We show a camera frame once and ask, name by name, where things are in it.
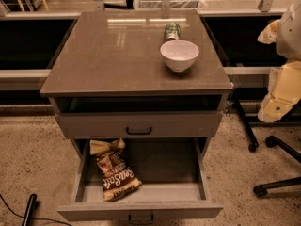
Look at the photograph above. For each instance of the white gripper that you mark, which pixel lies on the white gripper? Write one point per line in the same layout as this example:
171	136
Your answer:
290	37

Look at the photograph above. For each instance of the brown sea salt chip bag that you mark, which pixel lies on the brown sea salt chip bag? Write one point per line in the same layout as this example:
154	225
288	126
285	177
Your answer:
118	178

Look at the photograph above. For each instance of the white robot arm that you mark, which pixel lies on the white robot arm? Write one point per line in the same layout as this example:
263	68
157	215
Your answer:
288	43

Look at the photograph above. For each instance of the closed grey top drawer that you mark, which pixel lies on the closed grey top drawer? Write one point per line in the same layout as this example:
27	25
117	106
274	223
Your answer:
138	125

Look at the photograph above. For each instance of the grey drawer cabinet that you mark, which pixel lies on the grey drawer cabinet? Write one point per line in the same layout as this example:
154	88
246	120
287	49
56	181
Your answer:
111	63

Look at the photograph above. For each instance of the open grey middle drawer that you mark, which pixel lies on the open grey middle drawer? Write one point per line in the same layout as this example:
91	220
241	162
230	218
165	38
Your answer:
174	184

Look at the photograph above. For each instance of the white ceramic bowl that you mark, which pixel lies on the white ceramic bowl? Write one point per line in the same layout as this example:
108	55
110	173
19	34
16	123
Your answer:
179	55

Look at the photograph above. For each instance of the green soda can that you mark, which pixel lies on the green soda can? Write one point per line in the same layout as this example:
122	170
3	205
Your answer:
172	32

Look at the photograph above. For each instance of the black bar on floor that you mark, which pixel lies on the black bar on floor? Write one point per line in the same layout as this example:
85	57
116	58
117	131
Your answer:
29	210

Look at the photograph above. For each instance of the black table leg frame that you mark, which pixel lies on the black table leg frame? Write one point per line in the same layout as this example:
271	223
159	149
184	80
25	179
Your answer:
292	119

